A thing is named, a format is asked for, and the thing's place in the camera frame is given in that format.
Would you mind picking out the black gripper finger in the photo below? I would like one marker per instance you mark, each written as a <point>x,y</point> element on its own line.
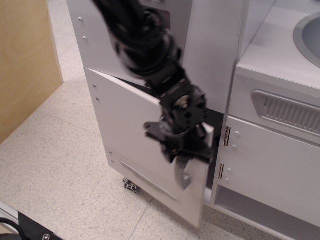
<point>207,159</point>
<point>170,151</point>

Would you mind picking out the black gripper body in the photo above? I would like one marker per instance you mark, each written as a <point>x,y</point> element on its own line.
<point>163,133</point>

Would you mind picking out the grey fridge door handle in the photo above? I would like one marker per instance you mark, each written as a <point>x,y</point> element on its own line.
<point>182,175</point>

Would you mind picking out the white low fridge door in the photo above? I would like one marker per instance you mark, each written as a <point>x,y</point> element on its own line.
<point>121,111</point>

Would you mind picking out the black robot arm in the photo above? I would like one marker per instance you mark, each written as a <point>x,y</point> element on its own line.
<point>149,53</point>

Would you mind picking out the white toy fridge cabinet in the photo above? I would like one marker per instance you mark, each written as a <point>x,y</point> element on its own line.
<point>208,58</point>

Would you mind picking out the lower brass hinge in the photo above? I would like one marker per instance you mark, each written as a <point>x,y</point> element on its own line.
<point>220,172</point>

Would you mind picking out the brass hinge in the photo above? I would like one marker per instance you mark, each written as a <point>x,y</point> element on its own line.
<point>220,172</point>
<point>226,136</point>

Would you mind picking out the upper brass hinge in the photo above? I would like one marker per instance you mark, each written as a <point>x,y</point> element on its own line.
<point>226,136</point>

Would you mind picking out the aluminium extrusion foot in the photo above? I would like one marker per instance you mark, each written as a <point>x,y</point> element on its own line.
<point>129,185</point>

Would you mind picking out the white toy kitchen counter unit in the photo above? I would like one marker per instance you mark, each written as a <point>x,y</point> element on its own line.
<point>268,60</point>

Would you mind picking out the white oven cabinet door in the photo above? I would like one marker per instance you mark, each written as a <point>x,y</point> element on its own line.
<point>273,169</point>

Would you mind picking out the grey vent grille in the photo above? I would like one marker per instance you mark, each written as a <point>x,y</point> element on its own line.
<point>285,111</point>

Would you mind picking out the plywood panel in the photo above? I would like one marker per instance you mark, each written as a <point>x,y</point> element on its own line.
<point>30,71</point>

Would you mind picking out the grey toy sink basin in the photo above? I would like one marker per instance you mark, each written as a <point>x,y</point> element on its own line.
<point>306,36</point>

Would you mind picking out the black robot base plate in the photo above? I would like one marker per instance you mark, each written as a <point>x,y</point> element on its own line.
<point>27,229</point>

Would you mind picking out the aluminium frame rail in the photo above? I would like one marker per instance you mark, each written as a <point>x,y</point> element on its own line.
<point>8,212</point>

